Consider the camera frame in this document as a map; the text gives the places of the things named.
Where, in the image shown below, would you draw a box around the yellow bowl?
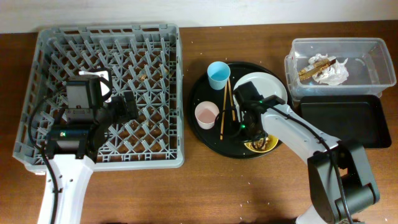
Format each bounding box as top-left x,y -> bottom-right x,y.
244,134 -> 279,153

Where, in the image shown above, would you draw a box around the light blue plastic cup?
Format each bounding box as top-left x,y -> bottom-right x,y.
207,61 -> 231,90

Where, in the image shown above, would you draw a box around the pink plastic cup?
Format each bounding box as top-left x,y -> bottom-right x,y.
195,101 -> 220,129

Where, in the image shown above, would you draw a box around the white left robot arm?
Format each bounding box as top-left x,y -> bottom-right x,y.
38,75 -> 138,223

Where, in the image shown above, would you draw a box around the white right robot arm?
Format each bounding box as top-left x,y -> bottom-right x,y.
233,82 -> 380,223

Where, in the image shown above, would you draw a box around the grey plastic dishwasher rack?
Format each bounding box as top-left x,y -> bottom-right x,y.
13,24 -> 184,175

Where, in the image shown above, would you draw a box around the right wooden chopstick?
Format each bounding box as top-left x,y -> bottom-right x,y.
227,78 -> 236,121

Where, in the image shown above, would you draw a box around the wooden chopstick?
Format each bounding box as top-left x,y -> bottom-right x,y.
227,78 -> 236,121
220,84 -> 228,140

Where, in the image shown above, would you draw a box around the white round plate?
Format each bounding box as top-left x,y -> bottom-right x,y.
233,72 -> 289,110

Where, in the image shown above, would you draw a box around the rice and peanut shell scraps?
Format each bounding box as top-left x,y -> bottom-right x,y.
249,138 -> 267,151

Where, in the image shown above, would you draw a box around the round black tray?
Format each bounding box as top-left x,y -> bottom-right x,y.
187,62 -> 293,159

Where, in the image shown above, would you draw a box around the left wooden chopstick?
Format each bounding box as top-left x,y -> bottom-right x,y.
220,84 -> 228,140

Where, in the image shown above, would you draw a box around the clear plastic bin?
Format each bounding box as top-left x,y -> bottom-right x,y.
284,37 -> 397,101

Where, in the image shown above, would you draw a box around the brown printed wrapper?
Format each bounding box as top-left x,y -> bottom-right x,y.
298,57 -> 336,80

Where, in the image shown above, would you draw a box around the crumpled white paper napkin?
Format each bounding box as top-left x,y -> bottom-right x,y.
312,58 -> 349,85

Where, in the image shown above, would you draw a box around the black rectangular tray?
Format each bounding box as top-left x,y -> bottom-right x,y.
297,95 -> 392,148

